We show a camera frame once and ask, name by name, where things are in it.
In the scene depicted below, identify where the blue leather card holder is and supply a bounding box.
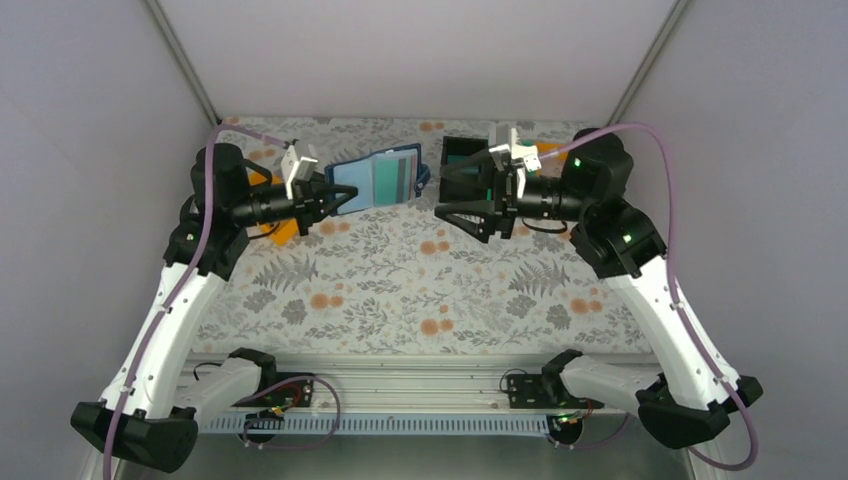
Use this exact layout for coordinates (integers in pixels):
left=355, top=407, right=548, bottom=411
left=324, top=143, right=431, bottom=216

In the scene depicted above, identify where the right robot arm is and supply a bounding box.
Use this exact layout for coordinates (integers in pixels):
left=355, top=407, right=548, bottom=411
left=435, top=126, right=763, bottom=449

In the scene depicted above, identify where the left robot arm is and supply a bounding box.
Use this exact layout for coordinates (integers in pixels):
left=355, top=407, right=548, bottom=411
left=70, top=143, right=358, bottom=473

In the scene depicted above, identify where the teal card stack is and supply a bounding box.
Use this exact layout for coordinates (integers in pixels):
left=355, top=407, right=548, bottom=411
left=446, top=154, right=480, bottom=175

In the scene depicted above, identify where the green bin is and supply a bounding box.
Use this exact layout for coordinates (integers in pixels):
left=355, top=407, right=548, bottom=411
left=483, top=140, right=538, bottom=208

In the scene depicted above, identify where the black bin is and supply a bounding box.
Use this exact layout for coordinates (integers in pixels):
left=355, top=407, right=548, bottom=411
left=439, top=136, right=491, bottom=203

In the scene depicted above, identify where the orange bin left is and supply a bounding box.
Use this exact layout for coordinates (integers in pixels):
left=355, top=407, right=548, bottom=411
left=248, top=170, right=299, bottom=246

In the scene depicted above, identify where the orange bin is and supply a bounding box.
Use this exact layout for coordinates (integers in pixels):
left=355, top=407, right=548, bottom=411
left=535, top=142, right=568, bottom=161
left=248, top=170, right=299, bottom=246

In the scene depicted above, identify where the orange bin right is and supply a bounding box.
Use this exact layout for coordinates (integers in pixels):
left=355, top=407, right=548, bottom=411
left=535, top=142, right=568, bottom=161

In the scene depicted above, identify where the floral table mat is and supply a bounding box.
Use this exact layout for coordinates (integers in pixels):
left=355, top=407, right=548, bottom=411
left=182, top=117, right=654, bottom=357

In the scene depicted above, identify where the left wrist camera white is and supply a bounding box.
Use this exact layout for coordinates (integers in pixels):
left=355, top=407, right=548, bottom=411
left=280, top=141, right=318, bottom=200

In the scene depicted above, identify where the aluminium mounting rail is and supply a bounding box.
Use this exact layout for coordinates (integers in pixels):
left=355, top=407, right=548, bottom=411
left=109, top=351, right=705, bottom=415

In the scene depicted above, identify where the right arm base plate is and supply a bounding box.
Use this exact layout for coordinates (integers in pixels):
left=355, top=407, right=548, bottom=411
left=504, top=373, right=605, bottom=410

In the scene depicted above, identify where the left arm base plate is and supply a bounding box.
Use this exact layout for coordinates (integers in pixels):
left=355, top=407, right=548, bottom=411
left=234, top=372, right=314, bottom=409

